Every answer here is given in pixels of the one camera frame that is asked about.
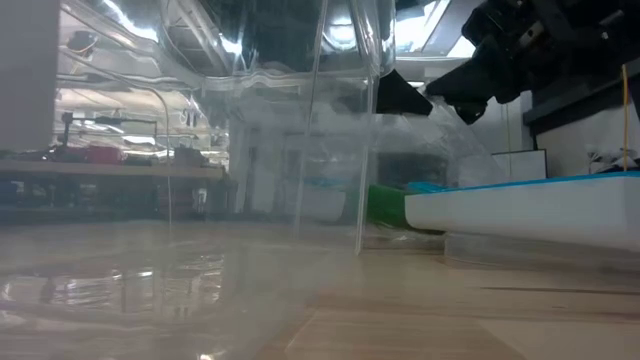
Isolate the white crumpled bundle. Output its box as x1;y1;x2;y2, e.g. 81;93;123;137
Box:
584;143;640;175

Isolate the green bandage roll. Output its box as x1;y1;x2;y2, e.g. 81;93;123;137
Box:
364;183;445;235

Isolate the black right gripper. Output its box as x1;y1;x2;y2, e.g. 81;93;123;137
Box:
424;0;571;126

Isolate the long wooden workbench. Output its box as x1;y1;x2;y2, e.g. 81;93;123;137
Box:
0;159;226;181

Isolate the blue white pill organizer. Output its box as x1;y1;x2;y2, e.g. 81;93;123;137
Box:
403;171;640;254

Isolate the clear plastic storage container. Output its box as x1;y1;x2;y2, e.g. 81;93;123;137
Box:
0;0;397;360

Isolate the white whiteboard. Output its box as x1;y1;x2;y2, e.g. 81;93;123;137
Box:
492;148;549;181

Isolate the yellow cable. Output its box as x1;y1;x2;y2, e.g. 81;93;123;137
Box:
619;63;630;172

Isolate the black yellow ceiling reel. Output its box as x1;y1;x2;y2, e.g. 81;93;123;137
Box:
67;30;99;55

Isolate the red toolbox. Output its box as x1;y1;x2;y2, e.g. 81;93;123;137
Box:
87;145;124;165

